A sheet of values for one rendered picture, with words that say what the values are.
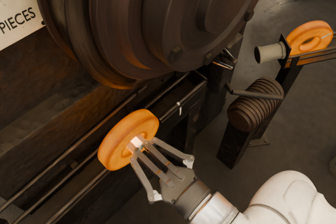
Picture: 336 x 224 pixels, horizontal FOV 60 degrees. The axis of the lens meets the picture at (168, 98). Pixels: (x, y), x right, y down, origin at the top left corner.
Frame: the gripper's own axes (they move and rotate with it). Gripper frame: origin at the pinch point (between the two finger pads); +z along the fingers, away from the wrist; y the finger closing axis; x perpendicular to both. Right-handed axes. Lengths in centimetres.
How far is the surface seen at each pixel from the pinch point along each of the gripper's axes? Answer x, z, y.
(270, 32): -86, 26, 143
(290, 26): -86, 19, 158
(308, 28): -7, -9, 67
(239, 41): -5.3, 2.7, 44.8
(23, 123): 2.2, 17.3, -14.4
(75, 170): -16.7, 9.4, -12.2
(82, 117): -3.8, 13.3, -3.6
